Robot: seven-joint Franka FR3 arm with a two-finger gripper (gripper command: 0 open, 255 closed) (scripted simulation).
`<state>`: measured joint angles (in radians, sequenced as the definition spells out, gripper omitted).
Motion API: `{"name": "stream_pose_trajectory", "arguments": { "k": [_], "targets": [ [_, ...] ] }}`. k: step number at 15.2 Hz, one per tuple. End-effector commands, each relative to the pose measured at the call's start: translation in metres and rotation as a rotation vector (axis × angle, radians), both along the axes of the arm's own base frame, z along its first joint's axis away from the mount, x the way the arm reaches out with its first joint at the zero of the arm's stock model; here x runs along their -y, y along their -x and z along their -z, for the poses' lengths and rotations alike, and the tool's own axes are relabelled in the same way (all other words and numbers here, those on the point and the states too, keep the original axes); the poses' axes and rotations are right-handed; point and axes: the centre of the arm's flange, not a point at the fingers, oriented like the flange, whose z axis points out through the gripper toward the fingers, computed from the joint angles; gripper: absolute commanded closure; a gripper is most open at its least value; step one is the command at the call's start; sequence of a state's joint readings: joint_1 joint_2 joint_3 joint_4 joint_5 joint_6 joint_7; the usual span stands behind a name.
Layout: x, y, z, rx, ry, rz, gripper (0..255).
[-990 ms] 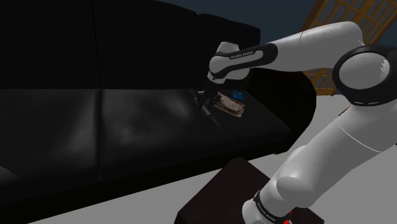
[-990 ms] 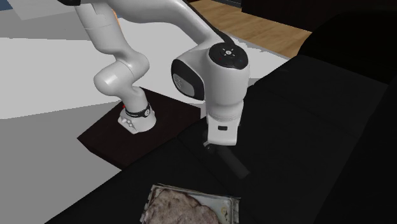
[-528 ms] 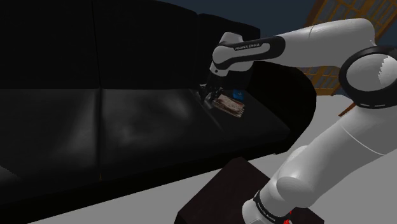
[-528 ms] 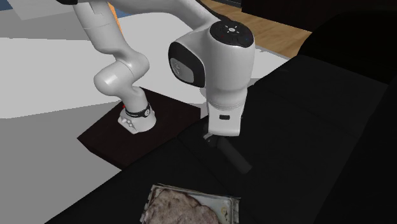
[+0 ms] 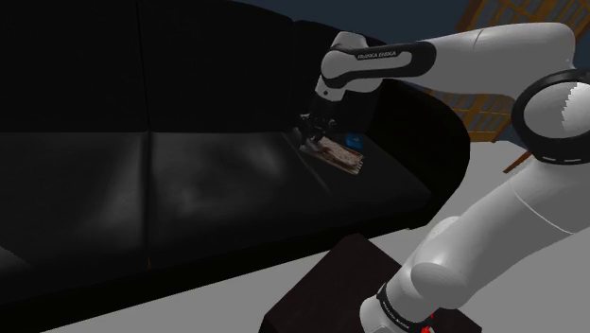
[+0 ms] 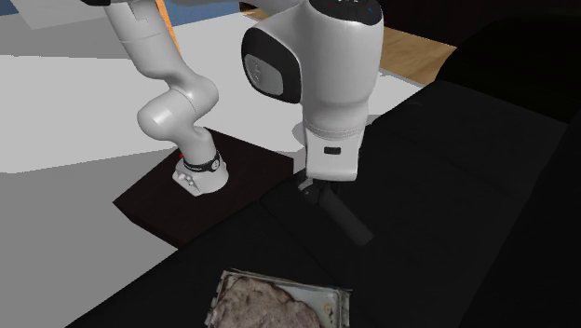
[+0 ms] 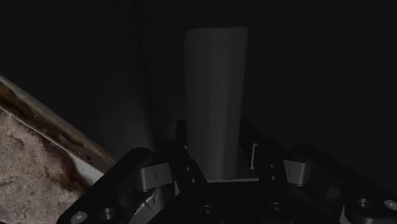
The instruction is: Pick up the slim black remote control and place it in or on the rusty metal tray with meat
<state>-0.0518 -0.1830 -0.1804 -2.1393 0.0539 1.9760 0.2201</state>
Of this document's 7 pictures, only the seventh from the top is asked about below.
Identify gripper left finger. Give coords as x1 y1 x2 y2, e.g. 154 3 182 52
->
57 120 208 224

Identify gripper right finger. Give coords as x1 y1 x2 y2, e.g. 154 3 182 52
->
239 118 397 224

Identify tall grey box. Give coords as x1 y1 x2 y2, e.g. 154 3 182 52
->
183 27 259 183

